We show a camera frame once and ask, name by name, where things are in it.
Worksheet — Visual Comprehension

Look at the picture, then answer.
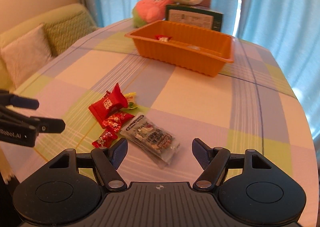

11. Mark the light green sofa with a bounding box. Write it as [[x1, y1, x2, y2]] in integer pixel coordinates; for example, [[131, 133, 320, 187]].
[[1, 3, 96, 90]]

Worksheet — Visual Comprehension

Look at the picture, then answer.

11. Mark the pink green plush toy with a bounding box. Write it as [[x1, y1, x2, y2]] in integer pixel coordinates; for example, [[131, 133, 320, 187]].
[[132, 0, 173, 28]]

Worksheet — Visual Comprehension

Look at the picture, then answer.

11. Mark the green zigzag cushion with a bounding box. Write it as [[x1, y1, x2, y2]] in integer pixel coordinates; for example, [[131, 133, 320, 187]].
[[43, 11, 98, 57]]

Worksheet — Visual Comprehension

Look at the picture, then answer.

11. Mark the orange plastic tray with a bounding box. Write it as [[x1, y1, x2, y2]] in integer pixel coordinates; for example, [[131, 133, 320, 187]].
[[125, 20, 235, 77]]

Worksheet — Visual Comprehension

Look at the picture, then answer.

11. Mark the checkered tablecloth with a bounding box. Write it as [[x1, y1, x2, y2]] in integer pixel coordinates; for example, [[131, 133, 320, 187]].
[[1, 19, 318, 226]]

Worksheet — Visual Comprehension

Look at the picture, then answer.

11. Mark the clear dark snack packet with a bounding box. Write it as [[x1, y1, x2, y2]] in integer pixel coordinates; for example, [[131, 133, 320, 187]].
[[120, 113, 180, 169]]

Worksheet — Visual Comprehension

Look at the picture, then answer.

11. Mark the small red candy packet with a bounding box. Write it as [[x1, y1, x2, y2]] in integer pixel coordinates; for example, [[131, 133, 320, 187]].
[[92, 129, 118, 148]]

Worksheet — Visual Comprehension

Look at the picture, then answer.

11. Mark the white cushion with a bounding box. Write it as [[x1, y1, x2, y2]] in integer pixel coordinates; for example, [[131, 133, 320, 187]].
[[1, 24, 53, 88]]

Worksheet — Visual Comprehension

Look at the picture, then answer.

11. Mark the blue star curtain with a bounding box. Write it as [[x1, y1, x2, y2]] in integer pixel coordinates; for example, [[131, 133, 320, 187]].
[[80, 0, 319, 139]]

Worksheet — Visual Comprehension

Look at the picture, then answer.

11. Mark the dark green box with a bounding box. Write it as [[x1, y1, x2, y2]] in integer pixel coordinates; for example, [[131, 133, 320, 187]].
[[165, 5, 223, 32]]

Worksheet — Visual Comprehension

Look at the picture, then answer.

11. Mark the large red snack packet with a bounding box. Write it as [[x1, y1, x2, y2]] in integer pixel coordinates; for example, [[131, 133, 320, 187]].
[[88, 83, 128, 124]]

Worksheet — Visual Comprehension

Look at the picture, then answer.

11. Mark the yellow green candy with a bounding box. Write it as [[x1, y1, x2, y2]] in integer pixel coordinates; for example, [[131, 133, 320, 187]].
[[124, 92, 138, 110]]

